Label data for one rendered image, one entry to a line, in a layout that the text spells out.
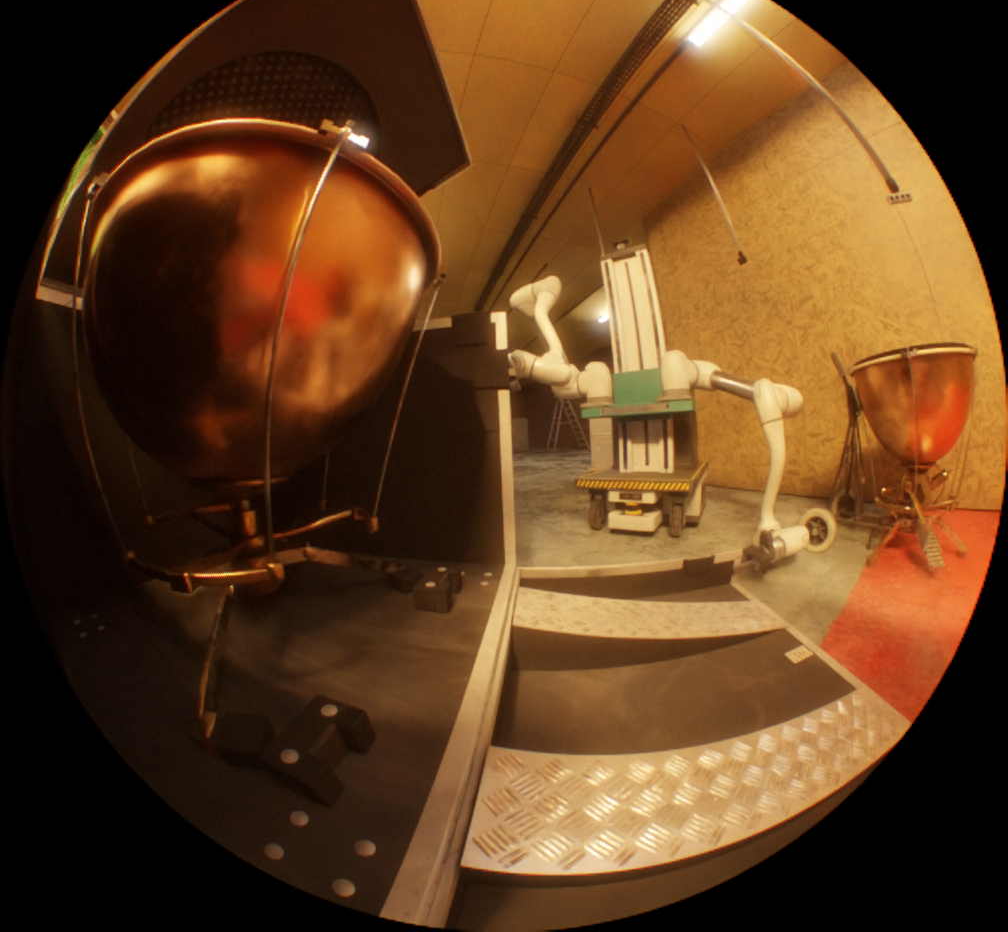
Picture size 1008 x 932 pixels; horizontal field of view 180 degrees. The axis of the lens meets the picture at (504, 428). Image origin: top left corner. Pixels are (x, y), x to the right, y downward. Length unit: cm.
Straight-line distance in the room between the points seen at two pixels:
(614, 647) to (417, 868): 59
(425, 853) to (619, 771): 25
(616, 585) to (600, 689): 43
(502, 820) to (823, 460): 267
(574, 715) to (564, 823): 32
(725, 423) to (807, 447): 88
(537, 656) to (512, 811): 44
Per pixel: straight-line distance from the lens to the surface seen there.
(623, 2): 284
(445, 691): 56
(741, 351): 310
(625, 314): 217
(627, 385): 198
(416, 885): 41
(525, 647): 76
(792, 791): 60
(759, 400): 139
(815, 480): 279
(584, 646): 76
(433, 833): 43
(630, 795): 49
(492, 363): 96
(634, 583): 110
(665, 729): 70
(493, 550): 101
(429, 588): 75
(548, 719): 70
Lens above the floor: 57
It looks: 2 degrees up
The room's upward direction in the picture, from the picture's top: 2 degrees counter-clockwise
